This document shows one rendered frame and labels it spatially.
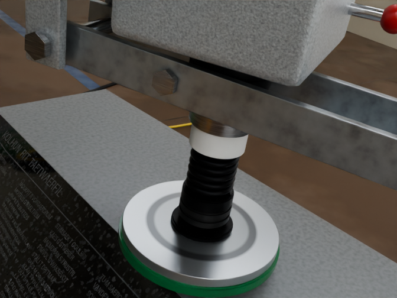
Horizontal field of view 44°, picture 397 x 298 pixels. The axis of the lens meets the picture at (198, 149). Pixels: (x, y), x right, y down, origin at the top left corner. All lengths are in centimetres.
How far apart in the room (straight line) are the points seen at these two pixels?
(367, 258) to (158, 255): 33
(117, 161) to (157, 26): 44
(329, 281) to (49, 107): 65
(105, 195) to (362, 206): 200
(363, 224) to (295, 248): 177
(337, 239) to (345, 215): 172
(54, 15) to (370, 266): 54
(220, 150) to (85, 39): 20
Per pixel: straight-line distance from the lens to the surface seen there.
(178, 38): 47
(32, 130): 97
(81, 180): 82
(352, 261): 77
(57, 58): 59
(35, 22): 60
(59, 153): 89
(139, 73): 56
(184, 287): 60
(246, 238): 67
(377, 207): 269
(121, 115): 105
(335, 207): 257
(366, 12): 59
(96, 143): 93
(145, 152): 92
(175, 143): 96
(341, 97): 60
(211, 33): 45
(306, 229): 80
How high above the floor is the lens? 130
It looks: 28 degrees down
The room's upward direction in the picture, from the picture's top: 10 degrees clockwise
